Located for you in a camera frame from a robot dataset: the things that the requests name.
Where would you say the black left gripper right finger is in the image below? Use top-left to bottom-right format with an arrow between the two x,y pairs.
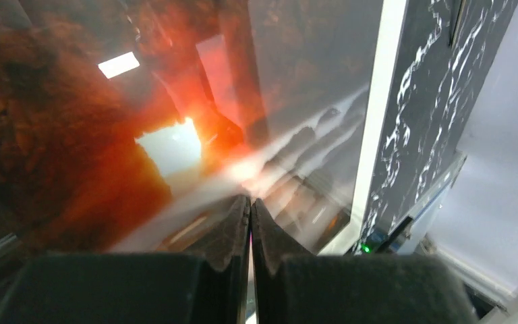
250,200 -> 476,323

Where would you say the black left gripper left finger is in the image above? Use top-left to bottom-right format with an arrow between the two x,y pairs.
0,195 -> 251,323

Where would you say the sunset photo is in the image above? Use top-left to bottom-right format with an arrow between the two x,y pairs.
0,1 -> 384,252

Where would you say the white picture frame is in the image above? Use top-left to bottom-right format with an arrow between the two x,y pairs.
318,0 -> 409,255

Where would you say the aluminium right side rail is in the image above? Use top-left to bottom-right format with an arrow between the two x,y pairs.
386,151 -> 467,254

